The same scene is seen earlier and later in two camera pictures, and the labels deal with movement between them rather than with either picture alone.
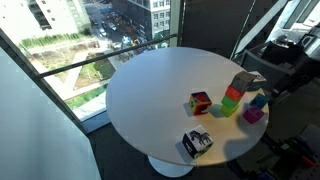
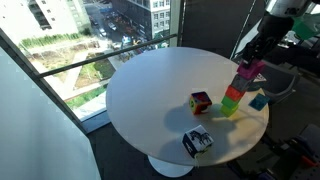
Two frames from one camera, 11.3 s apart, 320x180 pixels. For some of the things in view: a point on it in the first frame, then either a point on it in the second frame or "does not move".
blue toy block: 260,101 does not move
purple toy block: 252,114 to 250,72
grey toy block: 242,80 does not move
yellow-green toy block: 227,111 does not move
